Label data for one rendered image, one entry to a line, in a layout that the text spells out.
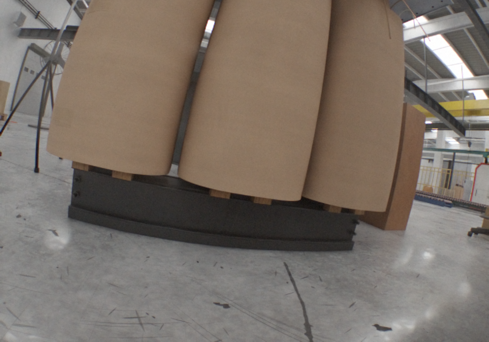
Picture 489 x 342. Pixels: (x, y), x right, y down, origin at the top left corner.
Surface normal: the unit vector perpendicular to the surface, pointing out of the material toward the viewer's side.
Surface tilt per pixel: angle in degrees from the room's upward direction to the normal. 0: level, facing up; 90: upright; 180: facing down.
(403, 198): 90
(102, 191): 90
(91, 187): 90
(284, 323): 0
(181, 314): 0
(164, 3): 90
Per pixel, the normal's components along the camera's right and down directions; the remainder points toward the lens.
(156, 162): 0.88, 0.19
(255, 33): 0.04, 0.03
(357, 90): -0.25, -0.04
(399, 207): 0.27, 0.07
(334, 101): -0.66, -0.13
